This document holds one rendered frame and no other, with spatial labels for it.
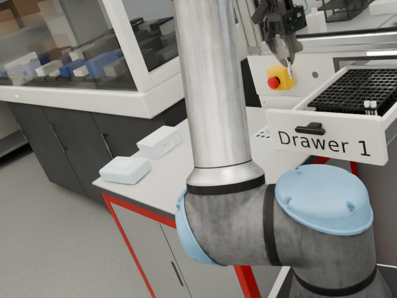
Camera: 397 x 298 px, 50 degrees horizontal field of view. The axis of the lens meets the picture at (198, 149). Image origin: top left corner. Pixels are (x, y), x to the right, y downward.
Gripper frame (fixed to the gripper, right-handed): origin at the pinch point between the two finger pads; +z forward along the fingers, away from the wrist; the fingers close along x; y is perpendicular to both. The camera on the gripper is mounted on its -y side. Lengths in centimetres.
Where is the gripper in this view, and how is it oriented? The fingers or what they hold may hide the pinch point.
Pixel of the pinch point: (286, 61)
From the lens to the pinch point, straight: 120.9
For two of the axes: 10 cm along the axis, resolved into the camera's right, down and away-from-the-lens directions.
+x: 8.5, -4.4, 2.8
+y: 4.3, 2.7, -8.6
